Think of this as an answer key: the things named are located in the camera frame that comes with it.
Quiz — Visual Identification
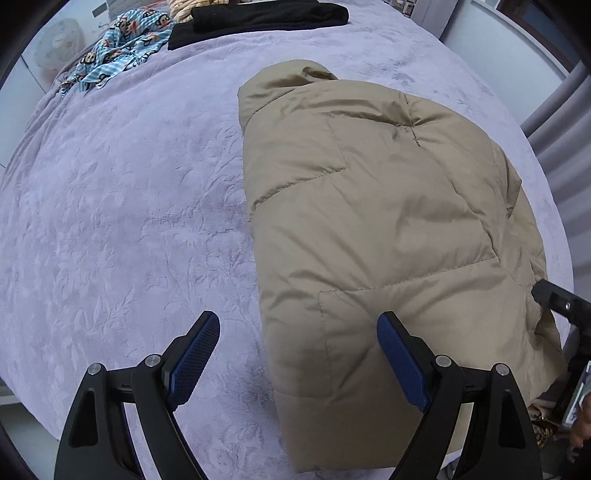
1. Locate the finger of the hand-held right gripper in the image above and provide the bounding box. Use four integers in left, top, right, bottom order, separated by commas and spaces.
532, 279, 591, 325

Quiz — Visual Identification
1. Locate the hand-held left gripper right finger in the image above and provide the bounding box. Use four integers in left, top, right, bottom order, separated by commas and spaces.
376, 311, 542, 480

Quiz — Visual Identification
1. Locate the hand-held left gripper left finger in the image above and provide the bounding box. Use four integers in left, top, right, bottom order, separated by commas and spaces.
54, 311, 221, 480

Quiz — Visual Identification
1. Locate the beige puffer jacket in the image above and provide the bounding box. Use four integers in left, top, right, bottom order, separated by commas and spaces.
238, 59, 568, 474

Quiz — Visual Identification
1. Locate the person's right hand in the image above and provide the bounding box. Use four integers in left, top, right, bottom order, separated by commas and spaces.
570, 392, 591, 449

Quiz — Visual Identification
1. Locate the leopard print item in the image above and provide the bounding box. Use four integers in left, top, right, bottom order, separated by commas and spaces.
530, 405, 563, 449

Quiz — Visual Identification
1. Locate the grey curtain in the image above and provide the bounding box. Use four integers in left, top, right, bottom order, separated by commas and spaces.
519, 60, 591, 241

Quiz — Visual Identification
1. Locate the lavender embossed blanket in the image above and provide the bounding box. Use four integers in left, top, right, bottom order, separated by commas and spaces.
0, 0, 575, 480

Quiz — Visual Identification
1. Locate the blue monkey print cloth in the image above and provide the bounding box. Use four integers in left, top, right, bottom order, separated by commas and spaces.
59, 8, 175, 97

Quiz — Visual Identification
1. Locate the black flat cloth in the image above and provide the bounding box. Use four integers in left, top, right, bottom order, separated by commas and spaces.
167, 21, 264, 51

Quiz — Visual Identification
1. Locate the white round fan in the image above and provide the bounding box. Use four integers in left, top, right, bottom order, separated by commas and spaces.
34, 17, 85, 88

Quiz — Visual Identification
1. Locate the beige striped garment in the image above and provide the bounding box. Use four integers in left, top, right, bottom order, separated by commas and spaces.
167, 0, 241, 23

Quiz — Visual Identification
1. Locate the black folded garment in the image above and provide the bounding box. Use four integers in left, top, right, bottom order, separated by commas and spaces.
191, 1, 349, 34

